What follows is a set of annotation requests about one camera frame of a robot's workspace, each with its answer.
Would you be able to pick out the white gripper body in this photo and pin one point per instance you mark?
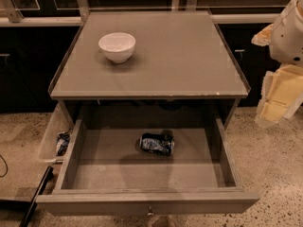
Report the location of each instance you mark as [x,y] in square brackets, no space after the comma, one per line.
[288,37]

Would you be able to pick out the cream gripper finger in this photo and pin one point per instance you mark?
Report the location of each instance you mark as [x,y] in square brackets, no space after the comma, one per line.
[263,37]
[281,95]

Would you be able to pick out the crushed blue pepsi can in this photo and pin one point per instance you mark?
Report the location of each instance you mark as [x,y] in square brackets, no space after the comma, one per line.
[161,144]

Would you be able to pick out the grey cabinet counter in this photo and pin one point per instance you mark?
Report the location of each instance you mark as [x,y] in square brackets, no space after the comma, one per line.
[177,55]

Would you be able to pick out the grey open top drawer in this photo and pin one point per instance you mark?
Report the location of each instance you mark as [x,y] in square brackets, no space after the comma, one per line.
[105,172]

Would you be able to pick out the silver drawer knob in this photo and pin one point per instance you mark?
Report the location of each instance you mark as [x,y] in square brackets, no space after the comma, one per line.
[150,212]

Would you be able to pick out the white ceramic bowl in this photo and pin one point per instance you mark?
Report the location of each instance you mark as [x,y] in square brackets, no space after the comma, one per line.
[117,47]

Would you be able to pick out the blue crumpled snack bag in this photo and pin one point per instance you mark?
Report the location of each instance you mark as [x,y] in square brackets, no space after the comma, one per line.
[63,139]

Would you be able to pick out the clear plastic side bin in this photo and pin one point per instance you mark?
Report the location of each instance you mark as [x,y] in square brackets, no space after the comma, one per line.
[48,148]

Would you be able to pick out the black pole on floor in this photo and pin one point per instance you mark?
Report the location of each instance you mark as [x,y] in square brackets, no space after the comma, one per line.
[48,175]

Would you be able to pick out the metal railing frame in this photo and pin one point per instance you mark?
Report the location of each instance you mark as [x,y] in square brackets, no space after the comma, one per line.
[223,11]

